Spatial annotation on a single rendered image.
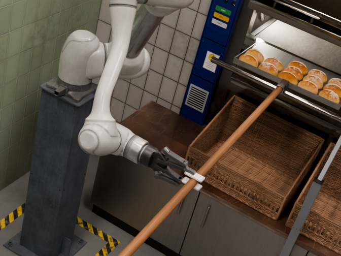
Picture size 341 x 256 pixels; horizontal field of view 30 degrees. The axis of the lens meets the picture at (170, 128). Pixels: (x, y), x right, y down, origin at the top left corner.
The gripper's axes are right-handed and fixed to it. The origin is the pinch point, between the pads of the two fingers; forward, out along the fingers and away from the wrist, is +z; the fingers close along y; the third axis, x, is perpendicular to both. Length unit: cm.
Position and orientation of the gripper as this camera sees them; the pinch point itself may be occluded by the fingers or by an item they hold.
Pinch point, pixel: (193, 180)
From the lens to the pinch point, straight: 221.8
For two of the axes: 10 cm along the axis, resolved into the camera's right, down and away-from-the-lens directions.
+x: -4.6, 4.0, -7.9
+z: 8.5, 4.4, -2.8
